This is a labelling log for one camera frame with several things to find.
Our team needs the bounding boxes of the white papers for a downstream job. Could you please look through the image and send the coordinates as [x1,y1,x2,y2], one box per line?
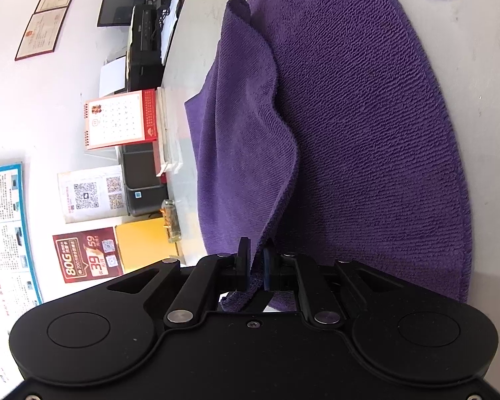
[160,0,181,66]

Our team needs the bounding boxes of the red advert poster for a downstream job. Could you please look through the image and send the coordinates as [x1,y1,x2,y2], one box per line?
[52,227,123,285]

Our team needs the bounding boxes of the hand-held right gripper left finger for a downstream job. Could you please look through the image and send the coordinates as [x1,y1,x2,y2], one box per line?
[107,237,253,330]

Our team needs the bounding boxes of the white wall notice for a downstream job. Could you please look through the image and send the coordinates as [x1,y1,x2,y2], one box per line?
[0,305,30,388]

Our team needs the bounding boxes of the black printer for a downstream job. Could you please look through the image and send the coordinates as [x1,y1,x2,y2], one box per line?
[125,3,169,92]

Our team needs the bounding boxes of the black computer monitor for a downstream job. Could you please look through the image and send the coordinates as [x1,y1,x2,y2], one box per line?
[97,0,151,28]

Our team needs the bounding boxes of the black box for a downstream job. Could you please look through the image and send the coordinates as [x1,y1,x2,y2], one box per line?
[122,144,170,218]

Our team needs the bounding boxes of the blue-bordered wall poster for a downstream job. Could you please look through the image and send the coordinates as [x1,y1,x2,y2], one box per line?
[0,162,43,306]

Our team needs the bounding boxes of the glass bottle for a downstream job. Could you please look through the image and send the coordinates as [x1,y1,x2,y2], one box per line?
[161,199,181,243]

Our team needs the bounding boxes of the purple towel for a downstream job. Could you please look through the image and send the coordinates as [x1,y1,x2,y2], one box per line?
[184,0,472,314]

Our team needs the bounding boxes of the red desk calendar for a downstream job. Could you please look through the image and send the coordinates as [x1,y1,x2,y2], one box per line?
[83,89,158,151]

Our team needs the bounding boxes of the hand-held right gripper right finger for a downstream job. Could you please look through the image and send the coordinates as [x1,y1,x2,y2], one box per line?
[263,247,406,330]

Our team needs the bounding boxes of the white printer paper sheet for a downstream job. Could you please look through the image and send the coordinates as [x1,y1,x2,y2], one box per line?
[99,55,128,97]

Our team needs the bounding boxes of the white code notice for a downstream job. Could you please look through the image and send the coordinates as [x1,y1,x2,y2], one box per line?
[57,165,128,224]

